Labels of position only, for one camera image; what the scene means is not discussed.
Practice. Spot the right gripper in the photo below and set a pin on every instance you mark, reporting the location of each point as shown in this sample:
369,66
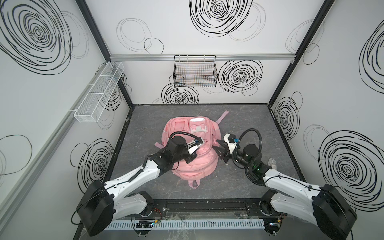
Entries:
226,153

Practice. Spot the pink student backpack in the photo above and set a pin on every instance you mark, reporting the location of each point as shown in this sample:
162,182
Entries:
207,159

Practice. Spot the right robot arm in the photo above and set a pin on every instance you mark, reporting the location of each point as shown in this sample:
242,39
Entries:
322,206

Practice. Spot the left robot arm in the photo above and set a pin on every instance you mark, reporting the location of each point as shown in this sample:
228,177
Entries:
103,203

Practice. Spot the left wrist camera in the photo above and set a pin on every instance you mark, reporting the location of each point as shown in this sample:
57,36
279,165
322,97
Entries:
194,145

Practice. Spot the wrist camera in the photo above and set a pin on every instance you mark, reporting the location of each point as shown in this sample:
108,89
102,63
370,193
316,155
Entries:
194,145
232,142

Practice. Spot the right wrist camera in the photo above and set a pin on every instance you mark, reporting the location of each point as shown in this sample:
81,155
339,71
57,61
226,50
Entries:
232,142

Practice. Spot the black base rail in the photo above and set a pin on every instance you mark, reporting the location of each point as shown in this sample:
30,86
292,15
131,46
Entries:
250,207

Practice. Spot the black wire basket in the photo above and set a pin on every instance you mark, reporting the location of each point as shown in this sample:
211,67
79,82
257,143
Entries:
195,74

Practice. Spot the clear acrylic wall shelf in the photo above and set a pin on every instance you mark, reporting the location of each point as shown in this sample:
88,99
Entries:
97,97

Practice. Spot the white slotted cable duct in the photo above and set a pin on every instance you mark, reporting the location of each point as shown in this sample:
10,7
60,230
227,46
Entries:
214,224

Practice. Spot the aluminium wall rail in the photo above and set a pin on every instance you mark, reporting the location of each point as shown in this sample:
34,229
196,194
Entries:
203,57

